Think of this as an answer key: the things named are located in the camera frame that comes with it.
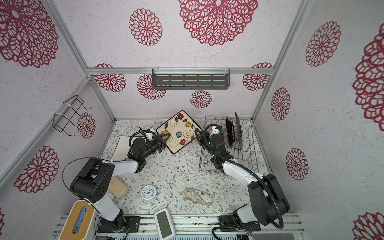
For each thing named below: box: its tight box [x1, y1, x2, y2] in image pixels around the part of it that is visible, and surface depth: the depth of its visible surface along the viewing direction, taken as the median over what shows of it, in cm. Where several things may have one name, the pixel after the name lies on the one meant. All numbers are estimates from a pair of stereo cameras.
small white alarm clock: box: [141, 185, 158, 203], surface depth 82 cm
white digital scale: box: [153, 208, 176, 240], surface depth 71 cm
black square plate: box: [156, 110, 197, 155], surface depth 87 cm
